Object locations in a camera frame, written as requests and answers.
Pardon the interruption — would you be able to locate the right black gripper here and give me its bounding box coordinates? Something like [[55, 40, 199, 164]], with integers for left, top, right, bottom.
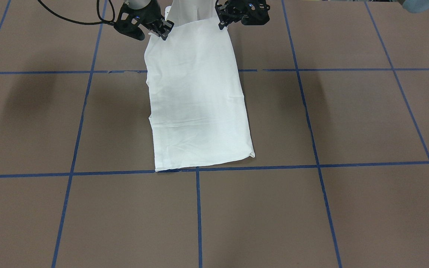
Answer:
[[133, 0, 174, 41]]

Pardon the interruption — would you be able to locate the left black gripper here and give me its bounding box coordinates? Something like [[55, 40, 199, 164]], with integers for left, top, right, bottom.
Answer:
[[214, 0, 260, 31]]

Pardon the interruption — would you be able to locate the white long-sleeve printed shirt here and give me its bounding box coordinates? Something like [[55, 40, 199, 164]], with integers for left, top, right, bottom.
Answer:
[[144, 17, 255, 172]]

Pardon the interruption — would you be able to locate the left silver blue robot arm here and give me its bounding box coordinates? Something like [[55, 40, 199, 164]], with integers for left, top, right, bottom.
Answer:
[[214, 0, 429, 29]]

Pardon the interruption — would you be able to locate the white camera mast base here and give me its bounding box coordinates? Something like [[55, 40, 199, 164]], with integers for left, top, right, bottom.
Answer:
[[165, 0, 216, 27]]

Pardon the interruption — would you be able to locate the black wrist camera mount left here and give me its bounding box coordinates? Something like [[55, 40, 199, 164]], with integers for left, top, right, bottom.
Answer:
[[241, 0, 271, 26]]

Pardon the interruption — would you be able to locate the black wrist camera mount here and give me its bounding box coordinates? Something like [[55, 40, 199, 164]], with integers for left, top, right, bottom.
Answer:
[[241, 0, 271, 26], [114, 1, 145, 41]]

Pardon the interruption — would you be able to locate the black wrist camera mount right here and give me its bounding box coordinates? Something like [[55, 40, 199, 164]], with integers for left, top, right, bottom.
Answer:
[[114, 1, 145, 41]]

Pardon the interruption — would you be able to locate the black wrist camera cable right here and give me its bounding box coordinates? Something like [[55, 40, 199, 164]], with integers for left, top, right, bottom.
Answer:
[[37, 0, 117, 26]]

